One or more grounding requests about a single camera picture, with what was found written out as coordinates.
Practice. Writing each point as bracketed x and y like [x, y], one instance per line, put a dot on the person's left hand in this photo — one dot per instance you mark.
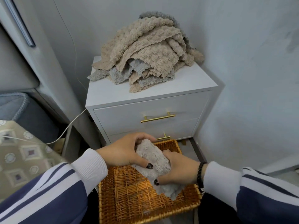
[121, 151]

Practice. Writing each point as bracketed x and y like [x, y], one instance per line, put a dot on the person's right hand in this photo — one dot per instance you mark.
[184, 171]

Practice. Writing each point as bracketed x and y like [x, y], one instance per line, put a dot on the single grey towel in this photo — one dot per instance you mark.
[156, 160]

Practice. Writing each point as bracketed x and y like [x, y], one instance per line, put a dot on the orange wicker basket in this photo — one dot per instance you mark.
[130, 198]

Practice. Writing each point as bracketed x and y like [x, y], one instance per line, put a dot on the pile of beige grey towels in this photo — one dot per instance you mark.
[149, 51]

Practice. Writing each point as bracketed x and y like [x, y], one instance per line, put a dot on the person's right forearm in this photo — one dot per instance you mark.
[257, 195]

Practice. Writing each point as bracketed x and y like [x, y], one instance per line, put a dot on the person's left forearm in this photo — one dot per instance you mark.
[58, 191]

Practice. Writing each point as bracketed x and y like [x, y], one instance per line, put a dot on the white nightstand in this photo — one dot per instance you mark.
[116, 118]

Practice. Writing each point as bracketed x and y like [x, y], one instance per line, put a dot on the patterned beige bedspread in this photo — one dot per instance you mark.
[23, 165]

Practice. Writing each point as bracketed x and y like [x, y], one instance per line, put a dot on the grey padded headboard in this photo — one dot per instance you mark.
[14, 67]

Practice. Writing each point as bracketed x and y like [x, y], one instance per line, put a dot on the silver headboard trim strip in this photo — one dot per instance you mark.
[21, 23]

